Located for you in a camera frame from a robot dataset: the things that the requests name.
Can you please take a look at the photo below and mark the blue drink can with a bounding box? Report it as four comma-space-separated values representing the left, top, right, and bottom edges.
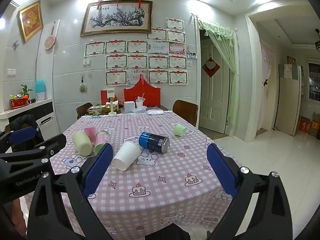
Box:
138, 132, 170, 154

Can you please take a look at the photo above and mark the pink checked tablecloth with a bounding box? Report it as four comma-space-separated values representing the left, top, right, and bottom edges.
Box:
49, 109, 244, 239

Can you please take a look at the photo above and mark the dark jacket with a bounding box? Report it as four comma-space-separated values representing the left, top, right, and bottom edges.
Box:
8, 114, 45, 147

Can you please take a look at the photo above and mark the brown wooden chair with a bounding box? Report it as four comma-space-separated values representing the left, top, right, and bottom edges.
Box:
76, 102, 94, 120
172, 99, 199, 128

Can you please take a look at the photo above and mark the red basket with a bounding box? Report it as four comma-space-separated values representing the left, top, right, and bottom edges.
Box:
9, 97, 30, 109

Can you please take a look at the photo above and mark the white paper cup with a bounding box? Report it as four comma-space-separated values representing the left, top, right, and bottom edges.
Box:
112, 141, 142, 172

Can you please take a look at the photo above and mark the small green potted plant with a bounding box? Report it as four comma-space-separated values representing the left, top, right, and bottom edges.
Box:
20, 84, 33, 98

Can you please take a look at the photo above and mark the light green door curtain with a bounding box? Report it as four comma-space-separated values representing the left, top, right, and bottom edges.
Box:
191, 13, 238, 131

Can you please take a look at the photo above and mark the small light green cup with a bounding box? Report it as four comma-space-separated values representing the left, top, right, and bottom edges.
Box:
173, 123, 187, 137

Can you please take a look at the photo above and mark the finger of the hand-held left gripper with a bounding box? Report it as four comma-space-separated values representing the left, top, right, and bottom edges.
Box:
0, 127, 38, 153
0, 134, 67, 165

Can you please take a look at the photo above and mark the white panel door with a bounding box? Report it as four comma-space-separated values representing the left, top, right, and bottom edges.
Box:
198, 39, 232, 134

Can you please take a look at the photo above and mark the white desk stand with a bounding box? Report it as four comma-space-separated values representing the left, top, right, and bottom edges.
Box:
107, 87, 118, 117

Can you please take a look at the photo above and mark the person's left forearm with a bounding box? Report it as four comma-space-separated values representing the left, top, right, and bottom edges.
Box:
4, 197, 27, 238

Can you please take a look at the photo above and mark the clear cup with straws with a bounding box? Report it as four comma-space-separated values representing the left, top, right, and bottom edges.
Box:
135, 93, 146, 110

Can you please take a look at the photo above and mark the pink plastic cup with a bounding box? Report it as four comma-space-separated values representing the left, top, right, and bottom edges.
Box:
84, 127, 97, 143

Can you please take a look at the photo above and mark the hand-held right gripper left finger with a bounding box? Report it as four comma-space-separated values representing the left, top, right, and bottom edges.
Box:
26, 143, 114, 240

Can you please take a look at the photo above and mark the group of award certificates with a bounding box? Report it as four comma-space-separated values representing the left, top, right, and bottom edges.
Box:
83, 17, 188, 86

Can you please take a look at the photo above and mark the stack of cardboard boxes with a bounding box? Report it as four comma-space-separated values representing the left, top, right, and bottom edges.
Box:
297, 112, 320, 140

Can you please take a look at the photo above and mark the dark cloth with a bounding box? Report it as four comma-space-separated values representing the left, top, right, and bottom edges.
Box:
144, 224, 192, 240

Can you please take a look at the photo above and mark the white kitchen cabinet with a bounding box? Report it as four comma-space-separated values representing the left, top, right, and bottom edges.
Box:
0, 98, 56, 143

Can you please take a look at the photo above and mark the red diamond door decoration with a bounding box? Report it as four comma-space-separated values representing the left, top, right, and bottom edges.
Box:
202, 57, 221, 78

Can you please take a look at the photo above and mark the cream plastic cup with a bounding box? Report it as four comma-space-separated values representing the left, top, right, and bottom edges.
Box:
72, 130, 93, 156

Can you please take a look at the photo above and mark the pink and green cup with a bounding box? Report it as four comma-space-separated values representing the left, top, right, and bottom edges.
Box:
94, 130, 111, 155

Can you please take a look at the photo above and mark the pink fan wall hanging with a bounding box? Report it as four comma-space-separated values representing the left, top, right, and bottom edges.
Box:
43, 20, 61, 51

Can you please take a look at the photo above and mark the framed plum blossom painting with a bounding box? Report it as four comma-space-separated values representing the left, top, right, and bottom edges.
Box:
80, 0, 153, 37

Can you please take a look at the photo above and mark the light blue kettle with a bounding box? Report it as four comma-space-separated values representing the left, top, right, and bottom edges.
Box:
35, 79, 48, 101

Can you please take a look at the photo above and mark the red gift bag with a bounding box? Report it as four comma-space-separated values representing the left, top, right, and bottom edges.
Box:
123, 74, 161, 108

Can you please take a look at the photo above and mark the framed red gold picture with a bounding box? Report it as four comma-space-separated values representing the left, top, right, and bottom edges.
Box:
18, 0, 44, 43

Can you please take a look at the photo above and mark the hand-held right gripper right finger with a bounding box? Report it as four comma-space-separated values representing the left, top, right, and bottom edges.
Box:
206, 143, 293, 240

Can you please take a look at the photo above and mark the tray of snacks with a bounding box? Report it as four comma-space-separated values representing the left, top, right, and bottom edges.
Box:
87, 105, 109, 117

